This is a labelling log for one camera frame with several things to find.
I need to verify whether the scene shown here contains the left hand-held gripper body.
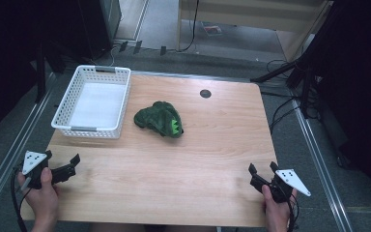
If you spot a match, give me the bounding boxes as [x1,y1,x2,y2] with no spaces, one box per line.
[21,150,68,190]

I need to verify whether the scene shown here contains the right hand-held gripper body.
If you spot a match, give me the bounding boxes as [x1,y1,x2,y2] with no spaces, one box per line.
[249,168,312,204]

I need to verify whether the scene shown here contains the white plastic basket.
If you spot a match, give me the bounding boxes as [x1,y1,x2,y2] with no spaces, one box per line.
[50,64,132,140]

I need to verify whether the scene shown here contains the green plush toy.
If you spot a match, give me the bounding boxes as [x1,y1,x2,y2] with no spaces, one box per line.
[133,101,185,139]

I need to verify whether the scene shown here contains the person's right hand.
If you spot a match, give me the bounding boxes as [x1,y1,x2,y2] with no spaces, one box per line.
[261,184,299,232]

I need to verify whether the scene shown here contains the person's left hand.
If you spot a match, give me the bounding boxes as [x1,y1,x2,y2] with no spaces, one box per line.
[16,166,60,232]

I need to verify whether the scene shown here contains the black metal stand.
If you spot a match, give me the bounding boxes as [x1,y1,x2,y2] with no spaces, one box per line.
[250,47,324,121]

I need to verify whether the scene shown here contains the black cabinet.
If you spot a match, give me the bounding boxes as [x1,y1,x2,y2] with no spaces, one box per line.
[75,0,124,61]

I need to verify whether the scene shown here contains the red booklet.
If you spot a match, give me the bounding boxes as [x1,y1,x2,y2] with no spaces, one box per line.
[202,23,224,37]

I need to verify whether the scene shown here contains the light wooden shelf unit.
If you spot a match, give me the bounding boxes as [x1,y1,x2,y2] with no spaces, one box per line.
[176,0,334,63]

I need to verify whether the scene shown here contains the metal floor rail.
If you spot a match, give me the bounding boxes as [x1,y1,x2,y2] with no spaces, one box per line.
[129,70,259,84]
[292,101,356,232]
[0,72,58,224]

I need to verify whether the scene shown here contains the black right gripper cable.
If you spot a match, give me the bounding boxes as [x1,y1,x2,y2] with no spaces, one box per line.
[285,192,301,232]

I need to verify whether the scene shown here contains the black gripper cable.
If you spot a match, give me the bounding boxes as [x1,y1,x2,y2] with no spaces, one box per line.
[10,164,31,232]
[285,192,301,232]

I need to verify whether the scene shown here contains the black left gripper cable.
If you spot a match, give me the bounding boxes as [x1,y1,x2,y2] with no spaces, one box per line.
[10,164,31,232]

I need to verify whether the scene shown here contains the black floor cables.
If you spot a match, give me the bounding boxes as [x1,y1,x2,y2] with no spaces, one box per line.
[266,58,324,133]

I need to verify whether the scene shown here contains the black stand post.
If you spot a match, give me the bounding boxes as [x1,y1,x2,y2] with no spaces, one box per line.
[34,41,48,104]

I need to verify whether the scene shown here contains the black hanging cable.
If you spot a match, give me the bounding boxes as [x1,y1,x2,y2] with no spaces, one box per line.
[177,0,201,53]

